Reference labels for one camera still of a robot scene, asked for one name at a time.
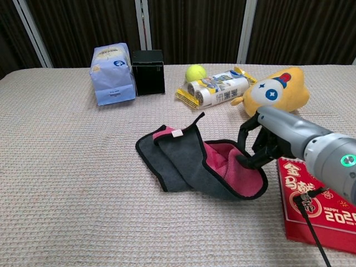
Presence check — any beige woven tablecloth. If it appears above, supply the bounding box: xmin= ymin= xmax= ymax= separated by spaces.
xmin=0 ymin=63 xmax=356 ymax=267

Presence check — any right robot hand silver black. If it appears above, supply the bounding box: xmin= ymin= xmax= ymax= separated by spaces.
xmin=236 ymin=105 xmax=333 ymax=170

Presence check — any white metal partition post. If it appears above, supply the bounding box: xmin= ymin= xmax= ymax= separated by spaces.
xmin=134 ymin=0 xmax=153 ymax=51
xmin=236 ymin=0 xmax=258 ymax=65
xmin=12 ymin=0 xmax=54 ymax=69

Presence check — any yellow tennis ball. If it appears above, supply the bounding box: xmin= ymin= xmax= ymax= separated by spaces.
xmin=185 ymin=64 xmax=207 ymax=83

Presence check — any yellow plush toy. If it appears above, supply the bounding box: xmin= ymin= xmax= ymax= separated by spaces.
xmin=230 ymin=66 xmax=310 ymax=117

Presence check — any light blue paper bag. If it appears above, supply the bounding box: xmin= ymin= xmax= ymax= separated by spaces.
xmin=88 ymin=42 xmax=137 ymax=106

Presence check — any black and pink cloth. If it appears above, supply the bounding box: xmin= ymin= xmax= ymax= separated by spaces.
xmin=135 ymin=112 xmax=269 ymax=201

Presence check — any pack of trash bag rolls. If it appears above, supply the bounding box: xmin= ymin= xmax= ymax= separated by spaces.
xmin=175 ymin=66 xmax=258 ymax=110

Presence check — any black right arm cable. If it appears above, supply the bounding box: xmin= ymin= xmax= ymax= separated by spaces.
xmin=291 ymin=187 xmax=333 ymax=267

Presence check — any black square box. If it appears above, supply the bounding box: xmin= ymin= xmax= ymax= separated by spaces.
xmin=131 ymin=49 xmax=166 ymax=97

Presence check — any red desk calendar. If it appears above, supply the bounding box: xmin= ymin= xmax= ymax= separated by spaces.
xmin=276 ymin=157 xmax=356 ymax=254

